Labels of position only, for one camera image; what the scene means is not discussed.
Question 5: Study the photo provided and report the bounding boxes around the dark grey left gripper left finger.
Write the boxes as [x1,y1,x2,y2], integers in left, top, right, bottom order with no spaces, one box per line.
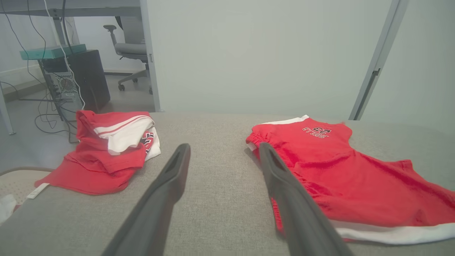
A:
[101,143,191,256]

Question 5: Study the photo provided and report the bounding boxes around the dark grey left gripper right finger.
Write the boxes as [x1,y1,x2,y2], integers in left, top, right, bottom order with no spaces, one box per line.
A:
[259,142,354,256]

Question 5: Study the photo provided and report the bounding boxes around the red Bulls 23 shorts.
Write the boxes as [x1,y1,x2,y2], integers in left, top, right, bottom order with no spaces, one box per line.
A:
[245,114,455,246]

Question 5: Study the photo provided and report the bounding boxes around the red shirt with white sleeves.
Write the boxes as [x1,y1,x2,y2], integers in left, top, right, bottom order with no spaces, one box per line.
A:
[27,110,161,199]

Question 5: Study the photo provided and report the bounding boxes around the beige perforated basket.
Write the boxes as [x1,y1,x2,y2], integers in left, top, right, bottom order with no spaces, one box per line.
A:
[0,166,54,207]

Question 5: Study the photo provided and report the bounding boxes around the black computer tower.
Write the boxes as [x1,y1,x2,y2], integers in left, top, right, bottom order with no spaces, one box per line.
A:
[38,50,111,122]

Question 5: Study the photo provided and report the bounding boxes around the small white cloth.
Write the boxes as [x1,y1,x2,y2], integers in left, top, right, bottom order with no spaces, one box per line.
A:
[0,194,17,225]

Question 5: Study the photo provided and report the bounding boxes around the grey office chair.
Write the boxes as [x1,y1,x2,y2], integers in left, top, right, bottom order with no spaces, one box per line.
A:
[103,16,154,95]

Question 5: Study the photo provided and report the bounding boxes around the flat teal box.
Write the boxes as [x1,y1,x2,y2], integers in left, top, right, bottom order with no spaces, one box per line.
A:
[20,44,87,60]

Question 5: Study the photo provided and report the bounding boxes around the grey metal desk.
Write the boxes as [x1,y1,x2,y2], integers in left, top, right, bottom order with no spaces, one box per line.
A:
[0,0,143,136]

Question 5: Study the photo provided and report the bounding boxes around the grey single partition post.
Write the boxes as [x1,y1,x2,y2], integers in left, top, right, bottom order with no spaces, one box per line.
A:
[140,0,163,113]

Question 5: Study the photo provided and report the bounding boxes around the white hanging cable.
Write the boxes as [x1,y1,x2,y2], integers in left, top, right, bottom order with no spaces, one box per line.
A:
[43,0,86,111]

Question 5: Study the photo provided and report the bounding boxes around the thick black hanging cable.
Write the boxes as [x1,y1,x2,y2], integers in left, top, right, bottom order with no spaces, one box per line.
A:
[61,0,73,54]

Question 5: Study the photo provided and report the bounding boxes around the thin black hanging cable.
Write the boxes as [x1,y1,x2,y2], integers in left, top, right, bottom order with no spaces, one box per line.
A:
[0,0,79,143]

